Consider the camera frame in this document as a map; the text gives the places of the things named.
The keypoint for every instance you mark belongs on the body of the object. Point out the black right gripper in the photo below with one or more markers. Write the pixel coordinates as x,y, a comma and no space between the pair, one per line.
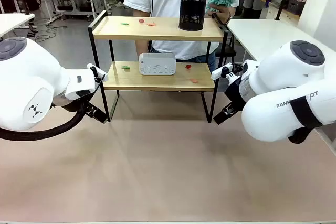
236,93

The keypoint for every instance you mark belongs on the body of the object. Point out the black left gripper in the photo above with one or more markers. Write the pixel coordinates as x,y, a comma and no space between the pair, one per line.
88,104

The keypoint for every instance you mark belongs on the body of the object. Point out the orange paper scrap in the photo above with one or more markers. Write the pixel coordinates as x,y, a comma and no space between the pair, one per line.
194,80
151,24

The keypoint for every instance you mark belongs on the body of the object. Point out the white digital alarm clock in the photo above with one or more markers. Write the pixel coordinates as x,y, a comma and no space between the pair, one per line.
157,64

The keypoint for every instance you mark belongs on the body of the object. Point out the green paper scrap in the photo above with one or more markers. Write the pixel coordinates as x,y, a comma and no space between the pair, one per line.
125,23
125,67

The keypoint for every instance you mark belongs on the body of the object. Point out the red paper scrap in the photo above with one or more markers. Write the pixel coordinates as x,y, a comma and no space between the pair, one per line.
141,20
188,66

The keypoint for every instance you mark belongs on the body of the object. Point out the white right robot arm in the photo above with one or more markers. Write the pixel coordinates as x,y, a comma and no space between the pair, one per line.
288,90

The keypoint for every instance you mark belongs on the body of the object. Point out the person's right forearm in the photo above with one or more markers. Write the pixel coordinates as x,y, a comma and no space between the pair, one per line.
141,49

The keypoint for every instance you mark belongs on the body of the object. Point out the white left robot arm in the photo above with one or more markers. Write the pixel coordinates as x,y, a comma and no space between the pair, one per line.
29,77

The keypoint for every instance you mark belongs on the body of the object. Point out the two-tier wood metal shelf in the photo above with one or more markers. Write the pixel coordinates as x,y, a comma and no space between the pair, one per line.
157,28

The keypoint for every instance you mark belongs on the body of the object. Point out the person's left hand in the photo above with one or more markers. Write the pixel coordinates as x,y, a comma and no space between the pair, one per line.
221,15

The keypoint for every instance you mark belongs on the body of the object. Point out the black chair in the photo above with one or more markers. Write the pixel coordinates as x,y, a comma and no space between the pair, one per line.
228,51

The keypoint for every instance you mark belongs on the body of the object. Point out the large white table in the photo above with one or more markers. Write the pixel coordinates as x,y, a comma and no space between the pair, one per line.
265,35

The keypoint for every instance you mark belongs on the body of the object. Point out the black mesh pen holder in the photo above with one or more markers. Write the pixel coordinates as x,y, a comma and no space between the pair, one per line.
193,11

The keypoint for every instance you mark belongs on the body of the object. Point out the small white table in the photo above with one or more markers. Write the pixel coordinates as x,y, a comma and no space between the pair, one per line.
13,23

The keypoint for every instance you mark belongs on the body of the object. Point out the black backpack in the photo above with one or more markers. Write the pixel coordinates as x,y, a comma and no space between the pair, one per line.
33,0

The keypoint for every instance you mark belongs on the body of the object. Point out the grey plastic crate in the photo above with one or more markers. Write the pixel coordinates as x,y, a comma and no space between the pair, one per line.
296,5

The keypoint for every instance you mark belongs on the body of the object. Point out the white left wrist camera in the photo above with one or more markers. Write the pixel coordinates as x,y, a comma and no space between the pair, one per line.
98,73

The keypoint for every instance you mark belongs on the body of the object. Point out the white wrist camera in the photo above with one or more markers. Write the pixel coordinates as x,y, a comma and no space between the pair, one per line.
98,73
220,72

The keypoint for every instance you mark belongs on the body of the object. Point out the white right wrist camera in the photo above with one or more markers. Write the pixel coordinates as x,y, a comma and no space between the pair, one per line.
220,72

